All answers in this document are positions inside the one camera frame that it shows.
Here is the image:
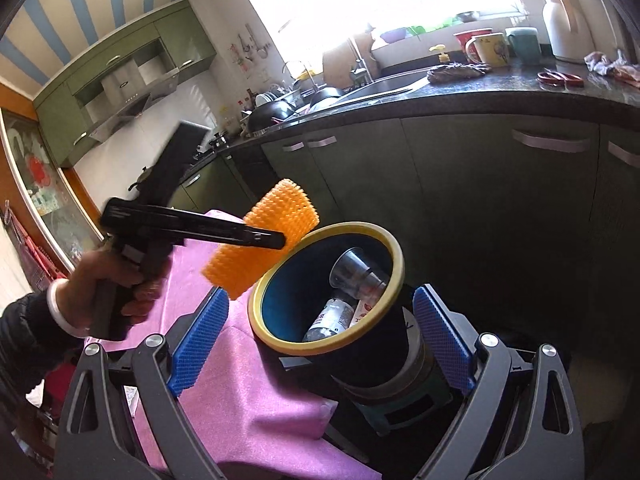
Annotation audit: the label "yellow-rimmed black bin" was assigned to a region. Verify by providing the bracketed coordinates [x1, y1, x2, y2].
[248, 221, 442, 403]

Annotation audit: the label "white thermos jug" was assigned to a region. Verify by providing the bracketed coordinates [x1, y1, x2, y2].
[575, 0, 622, 58]
[539, 0, 596, 63]

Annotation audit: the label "black pot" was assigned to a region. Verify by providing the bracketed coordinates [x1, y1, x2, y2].
[310, 86, 346, 111]

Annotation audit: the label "pink floral tablecloth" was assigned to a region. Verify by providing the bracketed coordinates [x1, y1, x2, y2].
[85, 210, 383, 480]

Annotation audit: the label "wooden cutting board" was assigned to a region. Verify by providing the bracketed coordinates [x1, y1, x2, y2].
[322, 35, 373, 76]

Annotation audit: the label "teal mug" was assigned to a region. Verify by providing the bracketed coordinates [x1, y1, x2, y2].
[505, 26, 543, 63]

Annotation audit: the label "person's left hand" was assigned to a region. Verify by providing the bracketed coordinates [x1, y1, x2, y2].
[67, 247, 167, 333]

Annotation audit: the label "orange foam fruit net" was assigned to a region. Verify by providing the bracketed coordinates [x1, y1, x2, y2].
[201, 178, 319, 302]

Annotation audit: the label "steel sink faucet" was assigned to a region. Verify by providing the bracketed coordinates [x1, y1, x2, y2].
[350, 37, 376, 86]

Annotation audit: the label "hanging kitchen utensils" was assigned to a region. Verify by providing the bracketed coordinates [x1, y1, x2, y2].
[230, 25, 271, 68]

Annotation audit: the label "green wall cabinets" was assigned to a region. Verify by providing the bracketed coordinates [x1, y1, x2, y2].
[32, 0, 218, 168]

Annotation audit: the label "plastic bag with food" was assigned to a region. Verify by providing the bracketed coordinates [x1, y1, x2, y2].
[585, 50, 640, 86]

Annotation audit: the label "dish rack with plates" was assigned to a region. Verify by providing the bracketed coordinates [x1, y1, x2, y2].
[240, 87, 301, 121]

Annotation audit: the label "steel sink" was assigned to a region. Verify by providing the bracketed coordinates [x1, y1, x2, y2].
[345, 70, 431, 106]

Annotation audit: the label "clear plastic cup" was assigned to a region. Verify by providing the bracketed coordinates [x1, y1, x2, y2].
[330, 247, 393, 306]

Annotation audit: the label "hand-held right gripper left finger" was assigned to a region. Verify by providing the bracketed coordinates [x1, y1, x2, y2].
[59, 287, 231, 480]

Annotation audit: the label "clear plastic water bottle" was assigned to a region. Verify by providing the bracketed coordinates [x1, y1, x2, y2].
[302, 297, 358, 343]

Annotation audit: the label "white bangle bracelet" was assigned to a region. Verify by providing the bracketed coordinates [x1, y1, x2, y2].
[49, 280, 90, 339]

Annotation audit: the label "green plastic basket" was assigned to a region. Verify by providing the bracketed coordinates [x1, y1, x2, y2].
[405, 24, 453, 38]

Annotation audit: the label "large black wok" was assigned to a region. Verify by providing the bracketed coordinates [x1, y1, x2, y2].
[247, 100, 296, 133]

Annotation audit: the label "red mug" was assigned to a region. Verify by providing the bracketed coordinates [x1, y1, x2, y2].
[454, 28, 493, 63]

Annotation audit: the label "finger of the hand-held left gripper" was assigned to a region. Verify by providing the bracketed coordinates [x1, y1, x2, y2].
[182, 209, 287, 252]

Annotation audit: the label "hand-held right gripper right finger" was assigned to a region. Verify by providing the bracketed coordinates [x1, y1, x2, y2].
[412, 284, 585, 480]

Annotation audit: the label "steel range hood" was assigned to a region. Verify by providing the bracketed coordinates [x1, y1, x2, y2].
[87, 67, 181, 141]

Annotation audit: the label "red and white milk carton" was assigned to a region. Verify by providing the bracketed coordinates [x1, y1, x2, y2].
[350, 301, 381, 328]

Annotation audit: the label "brown dishcloth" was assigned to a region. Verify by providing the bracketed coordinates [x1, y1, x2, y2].
[426, 62, 491, 85]

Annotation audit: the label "red scissors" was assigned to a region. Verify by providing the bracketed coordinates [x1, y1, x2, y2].
[537, 71, 583, 85]

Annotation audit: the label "cream printed mug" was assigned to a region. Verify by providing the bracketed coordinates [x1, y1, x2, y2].
[465, 32, 511, 67]

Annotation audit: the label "person's left forearm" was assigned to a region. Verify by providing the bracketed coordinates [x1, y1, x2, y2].
[0, 290, 88, 411]

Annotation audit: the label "sliding glass door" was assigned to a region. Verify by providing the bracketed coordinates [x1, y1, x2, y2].
[0, 107, 103, 273]

